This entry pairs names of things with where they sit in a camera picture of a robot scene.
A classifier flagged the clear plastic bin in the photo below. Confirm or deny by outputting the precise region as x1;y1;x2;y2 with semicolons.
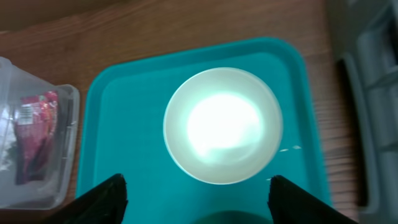
1;58;80;210

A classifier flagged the red snack wrapper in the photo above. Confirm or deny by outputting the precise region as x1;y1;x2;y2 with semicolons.
14;91;58;185

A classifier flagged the white bowl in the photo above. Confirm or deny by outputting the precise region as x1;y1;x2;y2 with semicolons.
163;67;283;185

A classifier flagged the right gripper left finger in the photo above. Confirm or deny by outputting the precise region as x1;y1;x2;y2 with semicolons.
43;174;128;224

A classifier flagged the grey dishwasher rack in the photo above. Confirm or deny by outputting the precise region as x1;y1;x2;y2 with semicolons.
326;0;397;223

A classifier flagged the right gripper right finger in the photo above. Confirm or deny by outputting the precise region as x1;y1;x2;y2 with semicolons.
267;175;357;224

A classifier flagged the teal serving tray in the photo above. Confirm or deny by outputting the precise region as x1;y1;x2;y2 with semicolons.
76;37;331;223

